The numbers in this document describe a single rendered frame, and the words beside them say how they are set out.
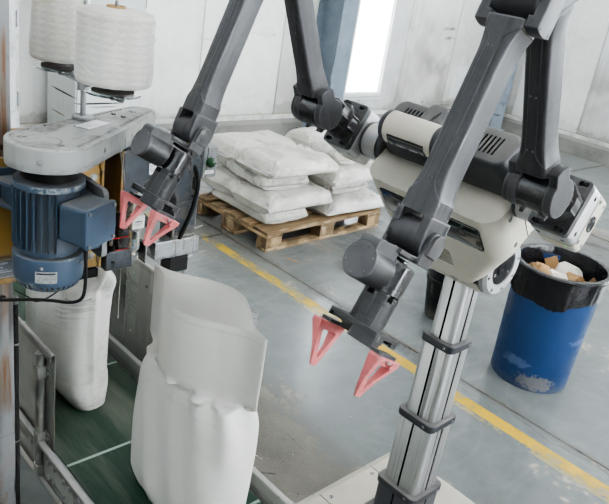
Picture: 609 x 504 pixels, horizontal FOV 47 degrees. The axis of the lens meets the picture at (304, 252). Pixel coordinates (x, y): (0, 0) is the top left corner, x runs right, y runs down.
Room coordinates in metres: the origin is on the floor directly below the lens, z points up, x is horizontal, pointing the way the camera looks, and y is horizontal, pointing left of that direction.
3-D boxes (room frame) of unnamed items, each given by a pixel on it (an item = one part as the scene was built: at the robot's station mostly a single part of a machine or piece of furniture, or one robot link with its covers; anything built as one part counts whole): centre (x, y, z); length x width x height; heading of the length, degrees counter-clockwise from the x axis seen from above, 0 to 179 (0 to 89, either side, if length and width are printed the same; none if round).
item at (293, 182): (4.74, 0.39, 0.44); 0.66 x 0.42 x 0.14; 40
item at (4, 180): (1.43, 0.65, 1.27); 0.12 x 0.09 x 0.09; 136
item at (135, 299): (2.36, 0.64, 0.53); 1.05 x 0.02 x 0.41; 46
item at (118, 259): (1.68, 0.50, 1.04); 0.08 x 0.06 x 0.05; 136
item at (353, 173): (5.08, -0.19, 0.44); 0.68 x 0.44 x 0.15; 136
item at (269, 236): (4.99, 0.16, 0.07); 1.20 x 0.82 x 0.14; 138
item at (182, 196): (1.85, 0.51, 1.21); 0.30 x 0.25 x 0.30; 46
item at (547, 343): (3.25, -1.29, 0.32); 0.51 x 0.48 x 0.65; 136
